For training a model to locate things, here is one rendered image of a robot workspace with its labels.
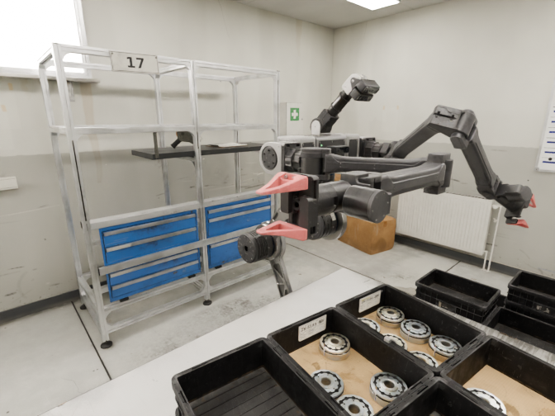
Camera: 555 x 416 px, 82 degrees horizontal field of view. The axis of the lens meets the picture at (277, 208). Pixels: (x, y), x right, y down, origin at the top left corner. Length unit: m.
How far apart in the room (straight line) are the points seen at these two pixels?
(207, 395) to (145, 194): 2.59
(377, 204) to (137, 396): 1.05
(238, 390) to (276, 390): 0.11
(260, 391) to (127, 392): 0.49
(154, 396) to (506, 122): 3.70
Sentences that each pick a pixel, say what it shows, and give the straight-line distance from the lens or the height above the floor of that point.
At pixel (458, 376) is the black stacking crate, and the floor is 0.88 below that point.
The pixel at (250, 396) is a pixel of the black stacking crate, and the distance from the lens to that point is 1.07.
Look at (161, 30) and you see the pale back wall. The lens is 3.55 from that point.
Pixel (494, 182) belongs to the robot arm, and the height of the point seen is 1.36.
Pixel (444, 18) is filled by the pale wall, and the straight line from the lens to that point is 4.34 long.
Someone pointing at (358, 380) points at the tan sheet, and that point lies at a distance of 1.13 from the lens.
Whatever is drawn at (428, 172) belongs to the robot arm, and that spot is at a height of 1.47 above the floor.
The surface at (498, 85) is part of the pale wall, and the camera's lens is 4.03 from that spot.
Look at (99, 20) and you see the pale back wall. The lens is 3.37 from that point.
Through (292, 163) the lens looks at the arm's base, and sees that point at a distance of 1.14.
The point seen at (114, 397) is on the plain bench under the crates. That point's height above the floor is 0.70.
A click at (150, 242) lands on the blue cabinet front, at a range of 2.61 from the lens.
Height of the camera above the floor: 1.60
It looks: 16 degrees down
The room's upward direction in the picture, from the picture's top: straight up
